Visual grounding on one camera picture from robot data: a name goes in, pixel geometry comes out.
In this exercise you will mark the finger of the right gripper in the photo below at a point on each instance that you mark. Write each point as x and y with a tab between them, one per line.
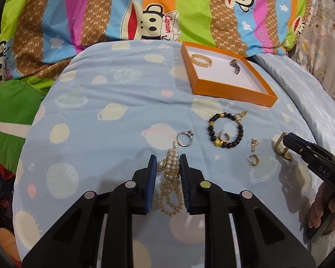
313	154

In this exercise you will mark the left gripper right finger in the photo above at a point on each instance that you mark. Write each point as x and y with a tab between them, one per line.
239	230

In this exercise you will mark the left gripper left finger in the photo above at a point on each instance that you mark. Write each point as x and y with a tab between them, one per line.
96	231

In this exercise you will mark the gold wristwatch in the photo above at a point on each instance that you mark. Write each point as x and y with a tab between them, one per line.
280	149

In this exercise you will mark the gold hoop earring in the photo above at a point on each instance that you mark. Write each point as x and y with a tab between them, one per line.
225	138
253	160

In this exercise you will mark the gold dangling earring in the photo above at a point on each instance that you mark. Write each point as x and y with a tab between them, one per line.
254	143

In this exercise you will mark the silver wristwatch dark dial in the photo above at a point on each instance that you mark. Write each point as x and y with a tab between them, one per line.
234	64

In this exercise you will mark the gold chain bangle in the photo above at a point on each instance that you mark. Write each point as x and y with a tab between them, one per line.
201	60

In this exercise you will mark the right hand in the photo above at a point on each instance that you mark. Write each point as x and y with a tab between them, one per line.
316	211

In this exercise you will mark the pale blue pillow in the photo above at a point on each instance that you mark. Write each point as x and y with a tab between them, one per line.
314	104

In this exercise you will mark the grey floral bedsheet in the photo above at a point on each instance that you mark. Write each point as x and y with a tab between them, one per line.
315	48

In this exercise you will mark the light blue planet blanket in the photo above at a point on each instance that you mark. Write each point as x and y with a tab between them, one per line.
116	104

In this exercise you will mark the orange cardboard tray box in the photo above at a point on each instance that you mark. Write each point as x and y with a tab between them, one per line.
219	80

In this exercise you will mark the colourful monkey cartoon quilt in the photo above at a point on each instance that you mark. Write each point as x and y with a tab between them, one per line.
39	37

